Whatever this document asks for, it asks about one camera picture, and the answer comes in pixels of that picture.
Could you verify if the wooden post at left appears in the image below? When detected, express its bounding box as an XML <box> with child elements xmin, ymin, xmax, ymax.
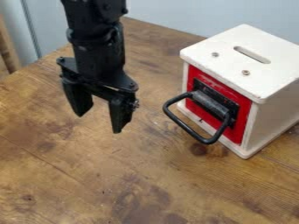
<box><xmin>0</xmin><ymin>14</ymin><xmax>21</xmax><ymax>79</ymax></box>

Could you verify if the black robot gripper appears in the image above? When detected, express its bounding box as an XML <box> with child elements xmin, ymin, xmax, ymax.
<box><xmin>57</xmin><ymin>21</ymin><xmax>139</xmax><ymax>134</ymax></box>

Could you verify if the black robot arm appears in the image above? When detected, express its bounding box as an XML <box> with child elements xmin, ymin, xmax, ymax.
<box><xmin>56</xmin><ymin>0</ymin><xmax>139</xmax><ymax>134</ymax></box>

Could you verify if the white wooden box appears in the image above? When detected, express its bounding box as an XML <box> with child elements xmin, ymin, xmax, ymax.
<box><xmin>180</xmin><ymin>24</ymin><xmax>299</xmax><ymax>159</ymax></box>

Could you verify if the red drawer front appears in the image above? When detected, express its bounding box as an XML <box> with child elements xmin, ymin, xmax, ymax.
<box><xmin>185</xmin><ymin>66</ymin><xmax>252</xmax><ymax>144</ymax></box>

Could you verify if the black metal drawer handle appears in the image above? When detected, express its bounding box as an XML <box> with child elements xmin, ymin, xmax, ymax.
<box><xmin>161</xmin><ymin>89</ymin><xmax>237</xmax><ymax>145</ymax></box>

